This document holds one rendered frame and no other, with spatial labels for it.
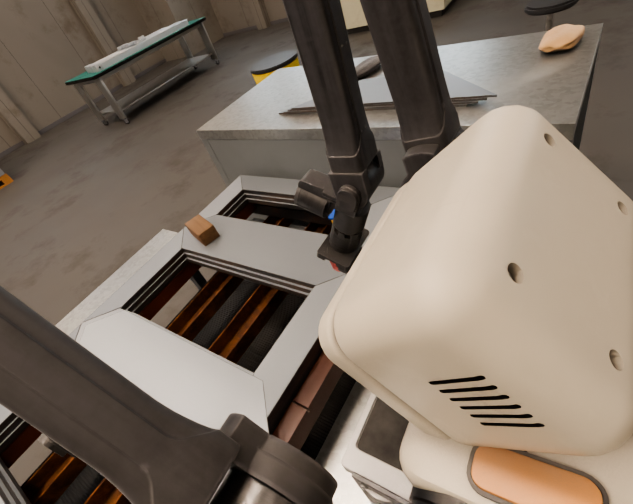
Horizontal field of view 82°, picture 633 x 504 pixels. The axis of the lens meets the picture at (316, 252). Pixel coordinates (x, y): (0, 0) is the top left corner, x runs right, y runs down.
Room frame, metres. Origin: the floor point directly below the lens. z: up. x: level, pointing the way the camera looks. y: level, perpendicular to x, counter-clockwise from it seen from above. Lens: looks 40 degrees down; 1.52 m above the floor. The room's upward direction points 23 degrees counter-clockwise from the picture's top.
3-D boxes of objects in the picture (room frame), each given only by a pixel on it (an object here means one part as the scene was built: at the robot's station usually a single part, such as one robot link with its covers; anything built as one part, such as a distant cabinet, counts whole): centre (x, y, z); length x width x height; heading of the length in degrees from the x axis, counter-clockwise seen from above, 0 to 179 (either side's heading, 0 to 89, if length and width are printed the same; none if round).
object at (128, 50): (7.94, 1.50, 0.48); 2.67 x 1.03 x 0.97; 135
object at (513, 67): (1.31, -0.40, 1.03); 1.30 x 0.60 x 0.04; 43
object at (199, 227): (1.09, 0.33, 0.89); 0.12 x 0.06 x 0.05; 25
